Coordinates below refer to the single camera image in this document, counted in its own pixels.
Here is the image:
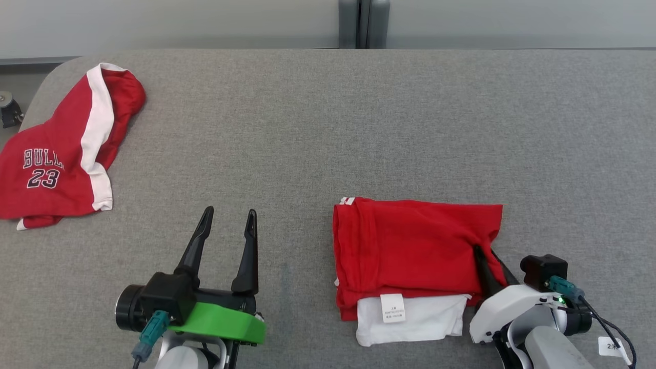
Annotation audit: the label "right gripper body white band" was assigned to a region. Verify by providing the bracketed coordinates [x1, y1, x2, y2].
[469, 284, 564, 344]

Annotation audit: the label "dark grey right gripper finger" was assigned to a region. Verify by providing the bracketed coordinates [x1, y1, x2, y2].
[473, 245, 500, 298]
[491, 250, 519, 286]

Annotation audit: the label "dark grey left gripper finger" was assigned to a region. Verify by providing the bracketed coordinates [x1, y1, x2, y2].
[232, 209, 258, 294]
[174, 206, 214, 288]

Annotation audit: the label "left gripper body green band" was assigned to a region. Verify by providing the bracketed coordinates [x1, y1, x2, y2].
[169, 290, 266, 344]

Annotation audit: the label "red white Bulls jersey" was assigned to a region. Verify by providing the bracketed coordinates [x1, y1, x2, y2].
[332, 196, 504, 347]

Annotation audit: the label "red Bulls 23 shorts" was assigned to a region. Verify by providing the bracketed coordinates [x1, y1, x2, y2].
[0, 63, 147, 230]

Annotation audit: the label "grey metal wheeled stand base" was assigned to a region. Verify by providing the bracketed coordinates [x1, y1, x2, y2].
[0, 91, 24, 129]

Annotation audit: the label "right arm cable teal plug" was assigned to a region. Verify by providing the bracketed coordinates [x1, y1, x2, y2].
[544, 276, 637, 367]

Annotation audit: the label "white cable label tag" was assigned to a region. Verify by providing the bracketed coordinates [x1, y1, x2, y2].
[598, 336, 632, 365]

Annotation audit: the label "grey partition post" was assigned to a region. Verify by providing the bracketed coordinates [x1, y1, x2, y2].
[338, 0, 390, 50]

